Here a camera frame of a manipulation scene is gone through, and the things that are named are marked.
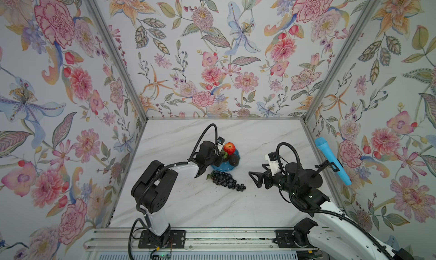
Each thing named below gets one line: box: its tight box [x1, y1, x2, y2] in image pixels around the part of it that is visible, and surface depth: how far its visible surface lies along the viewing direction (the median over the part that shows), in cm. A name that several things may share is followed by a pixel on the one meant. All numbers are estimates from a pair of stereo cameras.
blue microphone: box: [314, 136, 352, 186], surface depth 76 cm
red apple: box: [223, 141, 236, 155], surface depth 100 cm
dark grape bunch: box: [206, 169, 247, 192], surface depth 90 cm
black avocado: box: [228, 153, 240, 167], surface depth 97 cm
